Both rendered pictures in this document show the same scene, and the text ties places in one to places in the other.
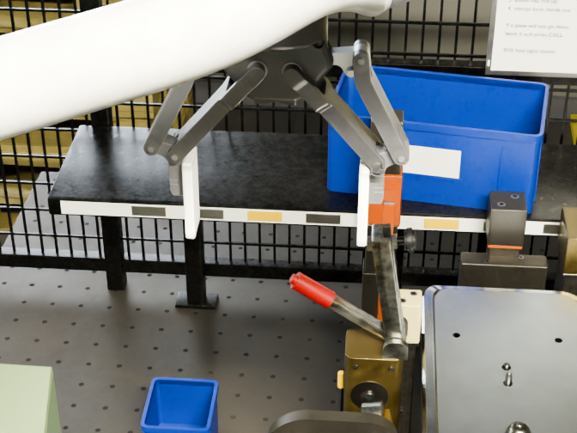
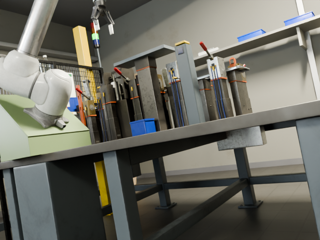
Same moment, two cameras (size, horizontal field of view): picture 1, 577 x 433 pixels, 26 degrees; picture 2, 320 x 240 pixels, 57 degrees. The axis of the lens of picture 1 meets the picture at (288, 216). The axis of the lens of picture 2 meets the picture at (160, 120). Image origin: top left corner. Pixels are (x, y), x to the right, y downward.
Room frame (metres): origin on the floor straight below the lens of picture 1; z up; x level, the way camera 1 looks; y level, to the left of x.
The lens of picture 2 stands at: (-0.35, 1.61, 0.68)
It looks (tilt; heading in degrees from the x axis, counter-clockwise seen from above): 3 degrees up; 299
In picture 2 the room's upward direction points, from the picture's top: 10 degrees counter-clockwise
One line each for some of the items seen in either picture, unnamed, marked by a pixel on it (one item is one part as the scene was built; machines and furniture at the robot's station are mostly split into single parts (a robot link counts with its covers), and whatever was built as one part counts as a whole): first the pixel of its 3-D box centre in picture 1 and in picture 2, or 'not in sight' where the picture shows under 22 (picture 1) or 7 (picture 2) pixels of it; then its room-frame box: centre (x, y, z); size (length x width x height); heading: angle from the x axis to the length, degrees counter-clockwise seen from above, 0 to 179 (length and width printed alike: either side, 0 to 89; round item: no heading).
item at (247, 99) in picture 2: not in sight; (241, 92); (0.10, -0.38, 0.88); 0.14 x 0.09 x 0.36; 85
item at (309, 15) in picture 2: not in sight; (300, 22); (-0.31, -2.35, 1.74); 0.32 x 0.22 x 0.10; 174
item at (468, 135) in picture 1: (436, 137); (60, 106); (1.60, -0.22, 1.09); 0.30 x 0.17 x 0.13; 77
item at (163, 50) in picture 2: not in sight; (144, 57); (0.50, 0.12, 1.16); 0.37 x 0.14 x 0.02; 175
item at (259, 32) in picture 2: not in sight; (252, 38); (0.27, -2.41, 1.74); 0.33 x 0.22 x 0.11; 174
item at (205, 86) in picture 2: not in sight; (206, 102); (0.28, -0.20, 0.84); 0.12 x 0.05 x 0.29; 85
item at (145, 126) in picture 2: not in sight; (143, 128); (0.53, 0.22, 0.74); 0.11 x 0.10 x 0.09; 175
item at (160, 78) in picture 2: not in sight; (157, 104); (0.55, -0.04, 0.89); 0.12 x 0.08 x 0.38; 85
